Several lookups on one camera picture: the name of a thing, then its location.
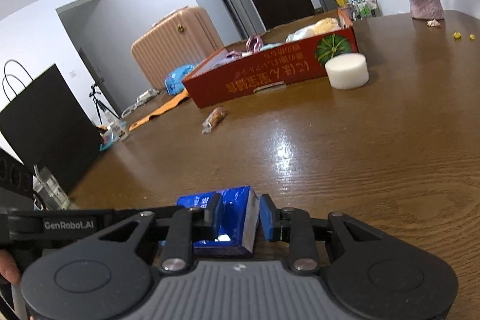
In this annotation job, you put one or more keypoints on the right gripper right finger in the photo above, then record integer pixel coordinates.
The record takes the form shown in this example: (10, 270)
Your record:
(292, 226)

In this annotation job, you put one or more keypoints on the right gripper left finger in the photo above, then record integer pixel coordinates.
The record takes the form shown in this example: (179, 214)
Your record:
(188, 226)

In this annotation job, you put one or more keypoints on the blue tissue pack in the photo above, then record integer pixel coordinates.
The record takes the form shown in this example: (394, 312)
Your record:
(238, 226)

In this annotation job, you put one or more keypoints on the light blue soft item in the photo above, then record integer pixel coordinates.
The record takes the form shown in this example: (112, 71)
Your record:
(265, 47)

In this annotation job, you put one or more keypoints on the white soft roll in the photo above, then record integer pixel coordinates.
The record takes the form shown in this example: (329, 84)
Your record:
(301, 34)

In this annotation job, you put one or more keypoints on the person's left hand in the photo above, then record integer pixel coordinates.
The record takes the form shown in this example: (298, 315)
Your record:
(8, 268)

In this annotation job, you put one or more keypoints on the wrapped snack bar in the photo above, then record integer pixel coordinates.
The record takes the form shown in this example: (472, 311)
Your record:
(215, 117)

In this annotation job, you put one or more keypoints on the small white spray bottle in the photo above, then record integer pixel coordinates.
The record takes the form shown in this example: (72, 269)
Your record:
(116, 126)

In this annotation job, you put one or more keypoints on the orange plastic strip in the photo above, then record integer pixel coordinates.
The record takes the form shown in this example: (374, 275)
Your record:
(169, 105)

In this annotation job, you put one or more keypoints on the black paper bag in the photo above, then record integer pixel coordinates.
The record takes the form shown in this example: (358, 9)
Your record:
(47, 128)

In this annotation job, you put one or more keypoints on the white power strip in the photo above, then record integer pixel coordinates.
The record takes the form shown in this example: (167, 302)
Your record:
(141, 100)

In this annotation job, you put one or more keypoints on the blue wet wipes pack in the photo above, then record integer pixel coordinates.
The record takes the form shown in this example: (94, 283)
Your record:
(174, 80)

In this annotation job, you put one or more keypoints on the white foam cylinder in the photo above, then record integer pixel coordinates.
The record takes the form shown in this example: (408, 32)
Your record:
(347, 71)

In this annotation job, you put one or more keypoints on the red cardboard box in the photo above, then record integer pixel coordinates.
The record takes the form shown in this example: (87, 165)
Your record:
(213, 82)

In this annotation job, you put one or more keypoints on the purple folded cloth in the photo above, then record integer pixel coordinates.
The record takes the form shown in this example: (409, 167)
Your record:
(233, 56)

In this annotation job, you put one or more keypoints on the pink ribbed suitcase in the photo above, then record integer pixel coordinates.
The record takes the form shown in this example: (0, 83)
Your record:
(185, 36)

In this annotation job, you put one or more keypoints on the pink satin scrunchie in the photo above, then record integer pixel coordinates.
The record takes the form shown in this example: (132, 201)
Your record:
(254, 44)

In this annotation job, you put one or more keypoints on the yellow plush toy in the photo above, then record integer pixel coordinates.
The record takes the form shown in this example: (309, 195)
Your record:
(326, 25)

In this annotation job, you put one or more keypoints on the camera tripod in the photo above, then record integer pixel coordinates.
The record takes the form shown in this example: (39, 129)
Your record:
(100, 106)

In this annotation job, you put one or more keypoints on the wire rack with bottles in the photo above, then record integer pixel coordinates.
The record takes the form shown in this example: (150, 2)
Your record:
(362, 9)

